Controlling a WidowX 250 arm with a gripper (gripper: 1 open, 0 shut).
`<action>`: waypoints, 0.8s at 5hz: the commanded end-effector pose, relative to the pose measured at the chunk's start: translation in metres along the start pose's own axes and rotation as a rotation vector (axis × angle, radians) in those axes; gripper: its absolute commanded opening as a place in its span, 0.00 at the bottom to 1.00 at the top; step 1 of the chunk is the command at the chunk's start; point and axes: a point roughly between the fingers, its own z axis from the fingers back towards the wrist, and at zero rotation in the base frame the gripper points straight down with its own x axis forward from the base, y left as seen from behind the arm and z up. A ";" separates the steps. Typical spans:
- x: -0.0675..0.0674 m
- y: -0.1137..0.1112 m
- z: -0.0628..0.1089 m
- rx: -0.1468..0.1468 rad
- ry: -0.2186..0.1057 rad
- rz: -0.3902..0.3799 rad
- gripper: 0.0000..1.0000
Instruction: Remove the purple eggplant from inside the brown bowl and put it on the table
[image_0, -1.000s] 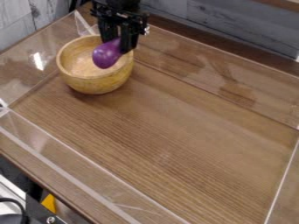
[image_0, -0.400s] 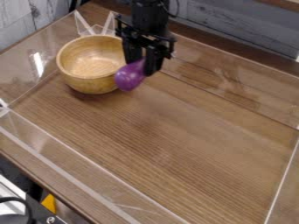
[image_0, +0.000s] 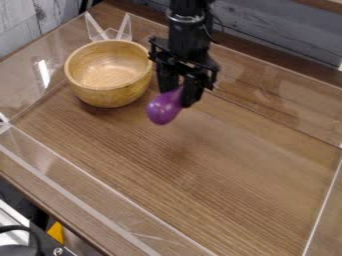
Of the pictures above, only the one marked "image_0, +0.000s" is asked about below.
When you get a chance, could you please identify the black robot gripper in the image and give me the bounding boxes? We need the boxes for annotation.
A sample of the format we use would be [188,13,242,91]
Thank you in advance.
[148,12,220,108]

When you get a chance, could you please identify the purple toy eggplant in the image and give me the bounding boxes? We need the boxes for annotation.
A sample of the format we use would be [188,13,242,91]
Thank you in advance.
[147,88,181,125]

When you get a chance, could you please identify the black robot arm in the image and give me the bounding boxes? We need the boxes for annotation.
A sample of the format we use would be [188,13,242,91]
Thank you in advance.
[148,0,220,108]

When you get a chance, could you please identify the brown wooden bowl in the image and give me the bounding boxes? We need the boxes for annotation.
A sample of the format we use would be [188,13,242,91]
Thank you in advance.
[64,40,152,108]

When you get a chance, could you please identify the black device with yellow sticker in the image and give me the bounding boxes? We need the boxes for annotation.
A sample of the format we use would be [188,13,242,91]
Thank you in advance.
[28,222,77,256]

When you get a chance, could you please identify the clear acrylic tray wall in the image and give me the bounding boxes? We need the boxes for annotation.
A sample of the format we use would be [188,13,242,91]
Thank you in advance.
[0,19,342,256]

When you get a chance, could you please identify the black cable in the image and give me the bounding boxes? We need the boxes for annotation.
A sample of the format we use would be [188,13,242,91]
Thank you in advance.
[0,225,44,256]

